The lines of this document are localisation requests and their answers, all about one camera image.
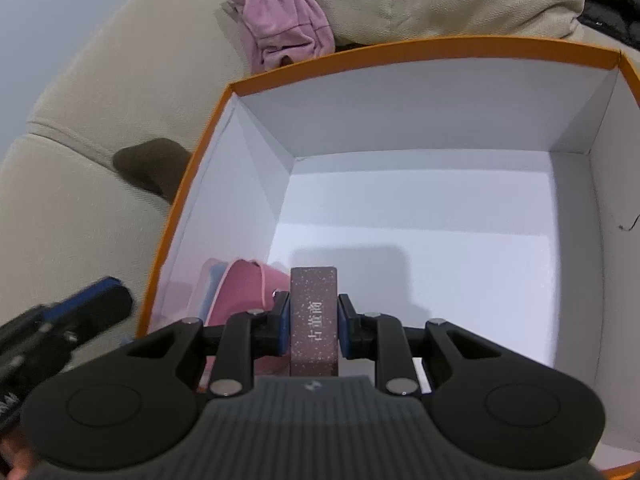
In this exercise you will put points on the dark brown sock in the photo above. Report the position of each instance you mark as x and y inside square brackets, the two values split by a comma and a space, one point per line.
[150, 165]

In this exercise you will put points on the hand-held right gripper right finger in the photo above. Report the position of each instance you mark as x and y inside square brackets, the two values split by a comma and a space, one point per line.
[344, 325]

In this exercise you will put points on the purple glitter box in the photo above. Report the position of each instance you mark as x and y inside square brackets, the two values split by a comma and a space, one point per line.
[314, 320]

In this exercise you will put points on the dark thread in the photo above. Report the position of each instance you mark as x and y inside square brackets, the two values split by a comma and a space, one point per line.
[629, 225]

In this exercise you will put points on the orange cardboard box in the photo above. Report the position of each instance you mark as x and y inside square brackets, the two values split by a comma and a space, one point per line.
[425, 220]

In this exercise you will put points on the person's left hand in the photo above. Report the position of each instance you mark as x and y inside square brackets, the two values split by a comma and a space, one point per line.
[12, 462]

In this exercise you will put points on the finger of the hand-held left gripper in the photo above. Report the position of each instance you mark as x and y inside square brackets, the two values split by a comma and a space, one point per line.
[85, 302]

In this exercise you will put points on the pink cloth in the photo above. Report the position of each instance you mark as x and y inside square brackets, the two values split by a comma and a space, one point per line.
[282, 20]

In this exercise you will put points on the clear plastic box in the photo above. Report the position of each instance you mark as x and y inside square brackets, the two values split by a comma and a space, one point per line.
[210, 280]

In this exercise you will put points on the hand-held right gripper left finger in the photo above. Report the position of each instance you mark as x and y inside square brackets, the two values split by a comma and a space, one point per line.
[284, 322]

